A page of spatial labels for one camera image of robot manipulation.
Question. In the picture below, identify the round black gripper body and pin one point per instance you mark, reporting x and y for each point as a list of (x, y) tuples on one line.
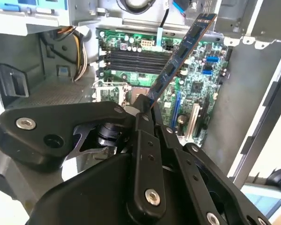
[(96, 192)]

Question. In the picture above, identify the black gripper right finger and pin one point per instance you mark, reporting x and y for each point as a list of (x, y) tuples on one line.
[(192, 170)]

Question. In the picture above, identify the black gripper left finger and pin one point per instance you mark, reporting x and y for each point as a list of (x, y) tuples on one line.
[(49, 119)]

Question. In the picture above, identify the blue RAM stick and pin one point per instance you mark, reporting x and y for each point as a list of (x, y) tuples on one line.
[(181, 52)]

